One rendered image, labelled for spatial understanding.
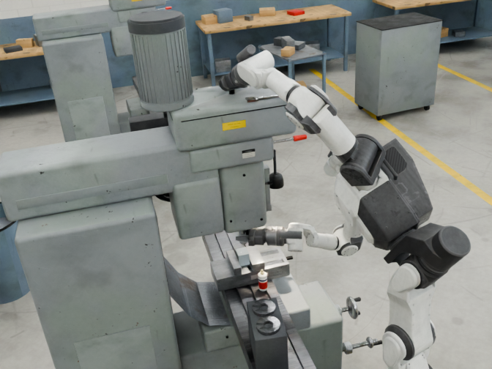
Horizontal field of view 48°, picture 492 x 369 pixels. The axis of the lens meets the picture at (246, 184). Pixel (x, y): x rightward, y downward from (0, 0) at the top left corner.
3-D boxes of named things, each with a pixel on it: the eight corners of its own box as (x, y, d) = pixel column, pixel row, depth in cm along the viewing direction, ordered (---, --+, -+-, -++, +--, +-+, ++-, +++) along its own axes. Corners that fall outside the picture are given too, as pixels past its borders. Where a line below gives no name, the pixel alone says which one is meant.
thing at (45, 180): (209, 162, 235) (204, 118, 225) (220, 185, 216) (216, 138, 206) (13, 196, 219) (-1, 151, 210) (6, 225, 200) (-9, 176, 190)
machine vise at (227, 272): (280, 258, 272) (279, 239, 267) (290, 275, 259) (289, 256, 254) (211, 273, 265) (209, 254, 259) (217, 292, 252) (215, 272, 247)
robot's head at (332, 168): (345, 178, 217) (332, 161, 220) (355, 162, 209) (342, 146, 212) (332, 183, 214) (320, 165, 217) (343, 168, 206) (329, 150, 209)
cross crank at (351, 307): (354, 307, 289) (355, 289, 284) (364, 321, 279) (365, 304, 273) (326, 314, 286) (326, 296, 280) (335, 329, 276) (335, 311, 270)
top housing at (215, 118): (277, 111, 235) (276, 75, 227) (298, 134, 212) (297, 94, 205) (168, 129, 225) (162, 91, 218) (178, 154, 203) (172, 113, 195)
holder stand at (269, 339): (278, 332, 227) (276, 293, 217) (289, 373, 207) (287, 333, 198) (249, 336, 226) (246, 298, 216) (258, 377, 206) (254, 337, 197)
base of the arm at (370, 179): (389, 157, 194) (359, 153, 200) (382, 134, 185) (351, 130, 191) (375, 192, 188) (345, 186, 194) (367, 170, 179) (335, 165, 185)
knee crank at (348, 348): (379, 339, 280) (379, 330, 277) (384, 347, 275) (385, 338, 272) (339, 349, 276) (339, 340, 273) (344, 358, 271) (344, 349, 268)
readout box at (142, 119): (178, 151, 258) (172, 108, 248) (181, 158, 250) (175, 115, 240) (135, 158, 254) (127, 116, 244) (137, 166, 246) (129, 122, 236)
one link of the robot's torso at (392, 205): (441, 224, 214) (385, 155, 227) (453, 198, 182) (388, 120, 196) (377, 265, 214) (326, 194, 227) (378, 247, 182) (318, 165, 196)
